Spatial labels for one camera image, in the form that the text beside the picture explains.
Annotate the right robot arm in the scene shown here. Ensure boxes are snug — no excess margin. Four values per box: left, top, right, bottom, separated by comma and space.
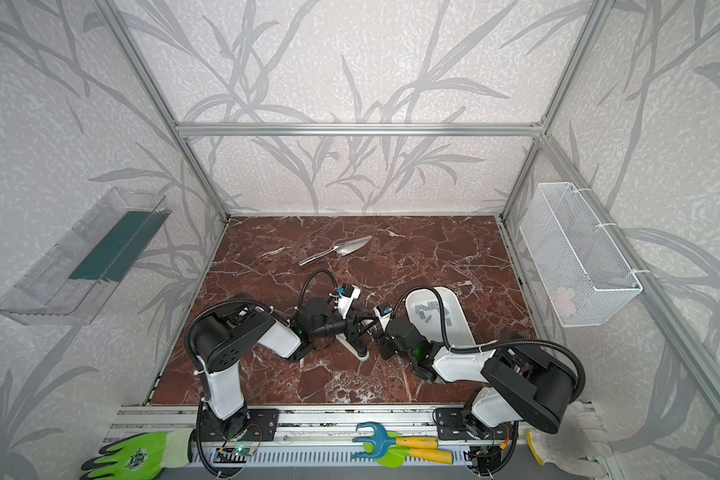
373, 287, 586, 438

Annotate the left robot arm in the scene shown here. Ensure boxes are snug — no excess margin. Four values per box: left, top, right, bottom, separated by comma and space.
183, 269, 380, 424

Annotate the white oval tray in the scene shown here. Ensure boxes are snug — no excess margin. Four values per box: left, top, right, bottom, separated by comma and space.
404, 286, 476, 349

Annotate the grey staple strip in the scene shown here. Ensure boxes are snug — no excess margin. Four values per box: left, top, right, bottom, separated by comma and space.
414, 301, 439, 322

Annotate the silver metal trowel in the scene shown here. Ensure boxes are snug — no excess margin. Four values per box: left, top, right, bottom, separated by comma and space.
298, 236, 372, 267

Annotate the teal garden hand rake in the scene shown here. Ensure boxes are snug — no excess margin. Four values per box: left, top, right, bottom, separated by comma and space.
352, 422, 438, 459

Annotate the green garden hand shovel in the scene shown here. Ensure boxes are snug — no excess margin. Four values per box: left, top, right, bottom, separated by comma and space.
351, 447, 453, 469

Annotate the green circuit board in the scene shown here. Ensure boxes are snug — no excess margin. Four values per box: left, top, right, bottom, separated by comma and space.
217, 445, 258, 461

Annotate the pink object in basket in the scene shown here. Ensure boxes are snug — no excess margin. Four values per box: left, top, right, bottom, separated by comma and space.
552, 287, 577, 321

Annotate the white cloth glove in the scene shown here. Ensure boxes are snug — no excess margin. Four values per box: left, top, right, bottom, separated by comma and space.
526, 401, 613, 479

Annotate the green work glove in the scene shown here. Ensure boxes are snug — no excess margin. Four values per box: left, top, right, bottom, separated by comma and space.
81, 428, 194, 480

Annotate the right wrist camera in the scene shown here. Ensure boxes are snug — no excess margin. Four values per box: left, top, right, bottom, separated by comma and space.
374, 304, 394, 330

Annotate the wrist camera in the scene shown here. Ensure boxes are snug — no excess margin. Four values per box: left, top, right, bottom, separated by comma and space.
374, 304, 394, 330
334, 283, 360, 319

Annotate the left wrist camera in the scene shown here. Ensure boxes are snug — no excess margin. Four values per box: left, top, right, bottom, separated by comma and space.
334, 283, 360, 319

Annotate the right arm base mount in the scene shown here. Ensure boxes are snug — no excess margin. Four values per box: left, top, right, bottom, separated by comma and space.
433, 407, 511, 441

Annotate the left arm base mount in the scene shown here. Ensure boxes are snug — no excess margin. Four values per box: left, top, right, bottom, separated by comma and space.
196, 407, 279, 442

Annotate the aluminium frame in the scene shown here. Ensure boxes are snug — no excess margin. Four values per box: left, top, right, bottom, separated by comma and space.
94, 1, 720, 424

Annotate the white wire mesh basket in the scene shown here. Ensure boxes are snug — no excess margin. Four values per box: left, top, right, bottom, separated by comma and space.
520, 182, 643, 328

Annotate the clear plastic wall shelf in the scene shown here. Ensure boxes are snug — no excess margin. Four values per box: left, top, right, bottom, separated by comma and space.
0, 187, 172, 326

